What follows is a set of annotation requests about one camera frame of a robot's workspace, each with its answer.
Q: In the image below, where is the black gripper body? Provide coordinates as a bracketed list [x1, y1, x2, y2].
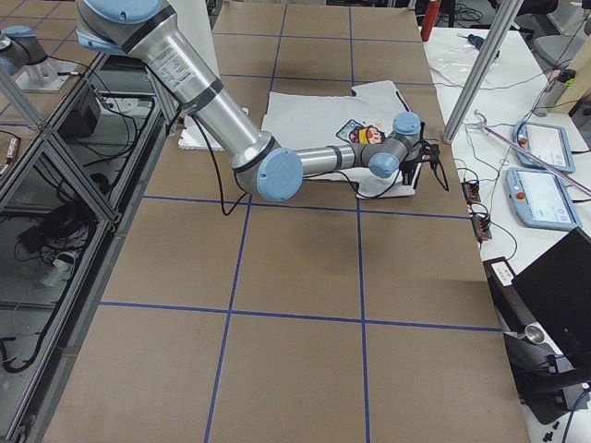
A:
[401, 122, 440, 185]

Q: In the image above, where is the grey t-shirt with cartoon print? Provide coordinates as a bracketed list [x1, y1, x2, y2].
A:
[262, 80, 421, 199]

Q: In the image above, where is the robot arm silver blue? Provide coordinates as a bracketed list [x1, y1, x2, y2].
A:
[1, 25, 48, 76]
[77, 1, 442, 202]

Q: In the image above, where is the grey orange usb hub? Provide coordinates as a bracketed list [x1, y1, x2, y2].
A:
[462, 182, 481, 204]

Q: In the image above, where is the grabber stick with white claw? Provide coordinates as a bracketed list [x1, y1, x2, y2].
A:
[474, 110, 591, 191]

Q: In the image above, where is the upper blue teach pendant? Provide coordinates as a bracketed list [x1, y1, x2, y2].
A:
[513, 122, 575, 174]

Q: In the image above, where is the blue teach pendant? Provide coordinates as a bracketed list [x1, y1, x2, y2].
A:
[513, 122, 575, 174]
[505, 167, 581, 231]

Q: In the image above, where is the lower blue teach pendant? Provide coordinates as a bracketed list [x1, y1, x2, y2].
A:
[505, 167, 581, 231]

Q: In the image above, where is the red cylinder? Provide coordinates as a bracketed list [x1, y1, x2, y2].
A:
[420, 0, 440, 42]

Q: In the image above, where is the silver metal cup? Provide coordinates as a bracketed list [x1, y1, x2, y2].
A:
[524, 324, 546, 345]

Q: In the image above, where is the black power adapter box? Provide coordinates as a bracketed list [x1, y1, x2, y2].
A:
[57, 88, 101, 138]

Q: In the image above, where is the aluminium frame post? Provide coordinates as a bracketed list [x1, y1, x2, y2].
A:
[442, 0, 523, 143]

